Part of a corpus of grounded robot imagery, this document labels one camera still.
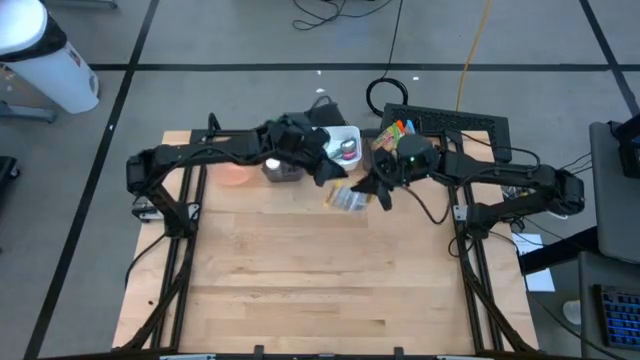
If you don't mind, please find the grey metal stand base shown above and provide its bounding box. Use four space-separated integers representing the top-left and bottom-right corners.
0 102 56 124

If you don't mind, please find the yellow ramen packet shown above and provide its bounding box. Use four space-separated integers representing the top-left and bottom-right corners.
323 180 375 215

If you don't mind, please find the coiled black floor cable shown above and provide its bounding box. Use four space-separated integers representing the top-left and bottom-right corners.
366 77 410 119

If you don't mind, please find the white computer mouse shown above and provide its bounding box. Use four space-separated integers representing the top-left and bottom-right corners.
563 298 584 326

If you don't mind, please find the grey desk top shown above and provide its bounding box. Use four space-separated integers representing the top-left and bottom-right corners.
589 121 640 265

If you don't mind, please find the pale pink bowl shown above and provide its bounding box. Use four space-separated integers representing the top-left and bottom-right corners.
208 163 257 188

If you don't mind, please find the black caster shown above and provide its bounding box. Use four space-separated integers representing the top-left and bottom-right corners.
0 155 21 182

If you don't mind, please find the black metal bar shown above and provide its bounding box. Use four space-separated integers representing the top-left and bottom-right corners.
519 227 601 275

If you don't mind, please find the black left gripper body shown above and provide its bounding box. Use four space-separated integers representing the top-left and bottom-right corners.
269 112 332 171

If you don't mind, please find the black desk device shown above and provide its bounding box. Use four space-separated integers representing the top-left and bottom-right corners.
608 113 640 180

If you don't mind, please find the metal spoon teal handle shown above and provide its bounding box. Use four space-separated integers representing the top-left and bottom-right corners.
333 138 358 160

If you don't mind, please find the white trash can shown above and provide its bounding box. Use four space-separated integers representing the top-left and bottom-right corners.
0 0 101 115

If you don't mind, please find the looped black floor cable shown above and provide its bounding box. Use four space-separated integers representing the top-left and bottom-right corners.
292 0 404 81

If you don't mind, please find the black desk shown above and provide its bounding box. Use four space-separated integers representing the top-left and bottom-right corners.
578 249 640 360

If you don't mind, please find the grey translucent bin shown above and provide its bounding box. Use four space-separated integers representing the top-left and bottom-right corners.
261 158 305 184
360 128 426 174

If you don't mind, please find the backlit black keyboard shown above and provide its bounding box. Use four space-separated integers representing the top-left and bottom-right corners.
593 283 640 350

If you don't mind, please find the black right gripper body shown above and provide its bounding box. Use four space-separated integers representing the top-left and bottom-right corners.
370 147 402 212

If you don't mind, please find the lime chili shrimp ramen packet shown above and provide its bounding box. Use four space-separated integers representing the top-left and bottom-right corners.
370 123 404 152

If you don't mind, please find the yellow hanging cable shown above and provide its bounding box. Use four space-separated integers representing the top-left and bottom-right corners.
455 0 494 112

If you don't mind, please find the white paper sheet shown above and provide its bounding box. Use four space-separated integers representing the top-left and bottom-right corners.
512 232 557 294

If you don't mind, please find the white plastic bin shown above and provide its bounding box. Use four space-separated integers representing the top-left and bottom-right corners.
322 124 363 172

